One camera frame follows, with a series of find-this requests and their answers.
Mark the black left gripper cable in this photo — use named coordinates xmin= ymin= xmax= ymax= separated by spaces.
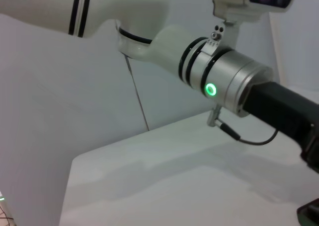
xmin=206 ymin=106 xmax=279 ymax=145

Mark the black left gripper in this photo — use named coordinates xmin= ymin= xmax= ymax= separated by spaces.
xmin=242 ymin=81 xmax=319 ymax=175

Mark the thin black floor cable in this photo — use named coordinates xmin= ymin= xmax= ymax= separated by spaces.
xmin=0 ymin=205 xmax=15 ymax=224

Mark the green glasses case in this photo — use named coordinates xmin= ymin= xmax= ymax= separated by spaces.
xmin=296 ymin=203 xmax=319 ymax=226

